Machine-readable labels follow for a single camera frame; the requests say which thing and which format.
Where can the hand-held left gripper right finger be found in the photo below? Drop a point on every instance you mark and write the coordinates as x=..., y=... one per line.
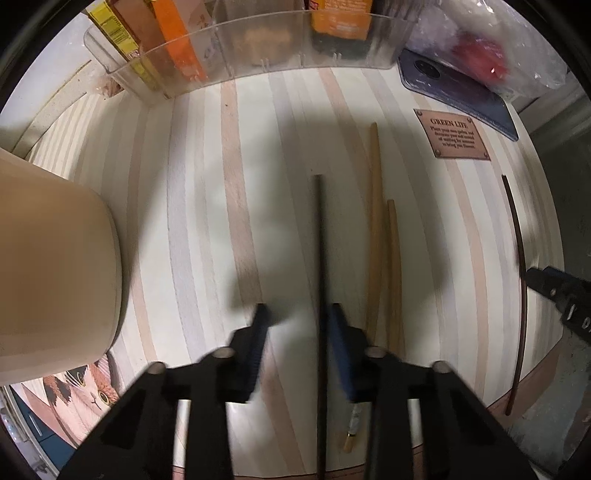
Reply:
x=341, y=355

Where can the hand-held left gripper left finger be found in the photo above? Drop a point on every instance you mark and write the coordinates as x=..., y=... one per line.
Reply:
x=256, y=355

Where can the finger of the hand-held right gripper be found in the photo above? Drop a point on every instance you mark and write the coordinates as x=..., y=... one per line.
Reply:
x=554, y=286

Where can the dark wooden chopstick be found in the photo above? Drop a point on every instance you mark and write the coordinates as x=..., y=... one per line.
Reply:
x=319, y=230
x=516, y=230

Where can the light bamboo chopstick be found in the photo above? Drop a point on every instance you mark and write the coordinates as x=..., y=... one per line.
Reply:
x=373, y=207
x=392, y=277

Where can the cream ribbed utensil holder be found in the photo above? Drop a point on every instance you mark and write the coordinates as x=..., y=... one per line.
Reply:
x=46, y=258

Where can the striped cat print tablecloth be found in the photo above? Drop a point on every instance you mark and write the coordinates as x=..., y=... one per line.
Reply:
x=207, y=184

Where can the purple smartphone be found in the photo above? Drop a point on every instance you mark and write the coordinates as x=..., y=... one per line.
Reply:
x=457, y=87

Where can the large clear plastic bag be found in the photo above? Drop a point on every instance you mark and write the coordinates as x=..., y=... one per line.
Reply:
x=498, y=41

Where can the clear acrylic organizer tray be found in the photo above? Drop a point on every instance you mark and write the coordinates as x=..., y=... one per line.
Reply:
x=277, y=60

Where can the orange box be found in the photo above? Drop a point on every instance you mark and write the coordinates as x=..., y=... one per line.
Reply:
x=178, y=41

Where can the dark sauce bottle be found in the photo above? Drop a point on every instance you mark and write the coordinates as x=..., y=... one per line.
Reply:
x=341, y=23

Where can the yellow box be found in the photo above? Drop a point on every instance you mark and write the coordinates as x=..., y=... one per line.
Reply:
x=113, y=32

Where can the brown cardboard box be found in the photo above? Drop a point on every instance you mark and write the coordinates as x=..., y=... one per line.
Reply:
x=136, y=18

